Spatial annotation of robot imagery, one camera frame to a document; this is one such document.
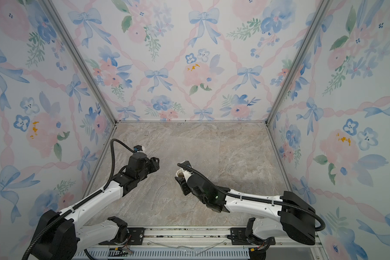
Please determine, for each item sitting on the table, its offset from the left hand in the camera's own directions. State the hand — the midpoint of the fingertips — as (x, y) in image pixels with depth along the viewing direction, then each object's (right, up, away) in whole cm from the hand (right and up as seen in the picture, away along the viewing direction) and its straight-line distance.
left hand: (157, 159), depth 86 cm
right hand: (+14, -6, -9) cm, 18 cm away
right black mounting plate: (+41, -33, -11) cm, 54 cm away
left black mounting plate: (-7, -34, -12) cm, 36 cm away
